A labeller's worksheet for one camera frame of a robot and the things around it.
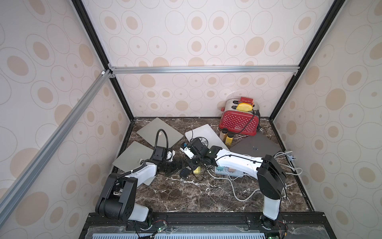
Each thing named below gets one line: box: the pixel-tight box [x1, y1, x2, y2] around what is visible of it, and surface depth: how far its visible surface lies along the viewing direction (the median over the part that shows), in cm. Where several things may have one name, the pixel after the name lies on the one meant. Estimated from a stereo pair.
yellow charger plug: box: [192, 166, 201, 175], surface depth 91 cm
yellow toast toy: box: [236, 102, 253, 112], surface depth 102 cm
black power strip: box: [179, 167, 191, 178], surface depth 90 cm
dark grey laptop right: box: [229, 130, 283, 158], surface depth 108 cm
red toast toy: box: [238, 96, 254, 106], surface depth 103 cm
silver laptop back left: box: [136, 117, 185, 148], surface depth 118 cm
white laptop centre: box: [185, 123, 230, 151], surface depth 112 cm
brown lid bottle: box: [219, 127, 229, 143], surface depth 102 cm
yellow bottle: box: [225, 132, 234, 146], surface depth 102 cm
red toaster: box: [218, 98, 261, 136], surface depth 104 cm
